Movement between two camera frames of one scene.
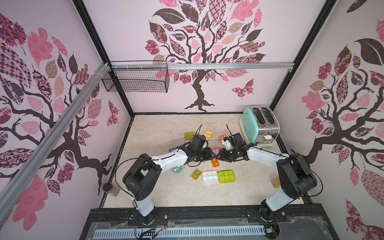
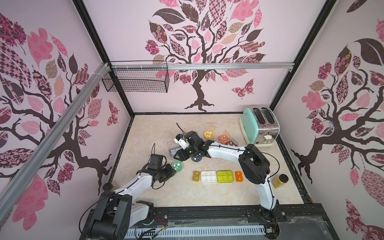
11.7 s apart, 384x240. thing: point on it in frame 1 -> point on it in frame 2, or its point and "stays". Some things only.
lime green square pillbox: x=226 y=176 stays
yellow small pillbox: x=196 y=174 stays
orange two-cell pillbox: x=215 y=162 -> x=239 y=177
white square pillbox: x=210 y=176 stays
